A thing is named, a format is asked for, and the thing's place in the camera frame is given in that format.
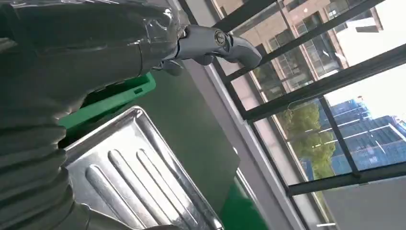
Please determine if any green plastic crate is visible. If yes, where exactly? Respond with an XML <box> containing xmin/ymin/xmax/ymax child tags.
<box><xmin>58</xmin><ymin>72</ymin><xmax>157</xmax><ymax>131</ymax></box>

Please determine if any brown building outside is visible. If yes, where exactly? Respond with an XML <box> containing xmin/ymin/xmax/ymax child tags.
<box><xmin>214</xmin><ymin>0</ymin><xmax>384</xmax><ymax>110</ymax></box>

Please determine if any dark window frame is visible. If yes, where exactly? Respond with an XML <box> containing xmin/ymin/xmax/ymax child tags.
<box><xmin>176</xmin><ymin>0</ymin><xmax>406</xmax><ymax>230</ymax></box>

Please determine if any green tree outside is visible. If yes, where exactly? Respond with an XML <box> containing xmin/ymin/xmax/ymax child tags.
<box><xmin>278</xmin><ymin>103</ymin><xmax>338</xmax><ymax>182</ymax></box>

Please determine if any blue glass building outside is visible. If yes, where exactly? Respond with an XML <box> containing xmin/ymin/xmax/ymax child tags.
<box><xmin>299</xmin><ymin>98</ymin><xmax>406</xmax><ymax>182</ymax></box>

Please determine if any green conveyor belt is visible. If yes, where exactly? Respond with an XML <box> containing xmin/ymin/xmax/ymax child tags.
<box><xmin>219</xmin><ymin>180</ymin><xmax>271</xmax><ymax>230</ymax></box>

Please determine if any white electronic weighing scale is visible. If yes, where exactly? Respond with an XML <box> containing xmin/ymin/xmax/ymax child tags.
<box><xmin>63</xmin><ymin>106</ymin><xmax>225</xmax><ymax>230</ymax></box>

